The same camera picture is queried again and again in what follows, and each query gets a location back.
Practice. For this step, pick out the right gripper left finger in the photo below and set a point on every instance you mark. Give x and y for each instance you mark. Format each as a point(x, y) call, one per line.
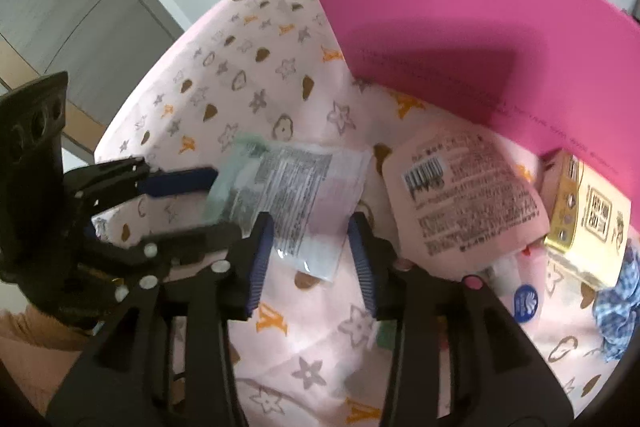
point(122, 377)

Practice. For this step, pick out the blue gingham scrunchie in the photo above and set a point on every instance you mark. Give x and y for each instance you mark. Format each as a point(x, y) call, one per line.
point(616, 309)

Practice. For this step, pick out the small green white sachet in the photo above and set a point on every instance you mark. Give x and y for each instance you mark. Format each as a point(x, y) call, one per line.
point(309, 190)

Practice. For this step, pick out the pink cardboard box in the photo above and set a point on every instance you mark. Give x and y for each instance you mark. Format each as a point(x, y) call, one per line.
point(545, 73)

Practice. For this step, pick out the pink wipes pack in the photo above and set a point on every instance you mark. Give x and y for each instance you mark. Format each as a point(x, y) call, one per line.
point(458, 203)

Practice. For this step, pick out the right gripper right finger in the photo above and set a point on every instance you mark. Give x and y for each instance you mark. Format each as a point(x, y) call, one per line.
point(459, 357)

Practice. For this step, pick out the grey door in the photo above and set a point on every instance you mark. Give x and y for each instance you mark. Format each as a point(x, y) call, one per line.
point(105, 46)

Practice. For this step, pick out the yellow pocket tissue pack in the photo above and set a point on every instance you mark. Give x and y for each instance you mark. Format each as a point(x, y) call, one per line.
point(588, 221)

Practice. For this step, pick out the peach sleeve forearm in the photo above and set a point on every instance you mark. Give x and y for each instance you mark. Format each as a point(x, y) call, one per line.
point(38, 351)

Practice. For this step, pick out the pink floral tissue pack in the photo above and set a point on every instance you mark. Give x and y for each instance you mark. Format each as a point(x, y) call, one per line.
point(516, 279)

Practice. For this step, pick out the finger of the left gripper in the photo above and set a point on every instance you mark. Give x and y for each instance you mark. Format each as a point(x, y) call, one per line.
point(161, 184)
point(187, 246)

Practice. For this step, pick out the pink patterned tablecloth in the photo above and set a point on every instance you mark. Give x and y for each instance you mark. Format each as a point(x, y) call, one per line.
point(307, 356)

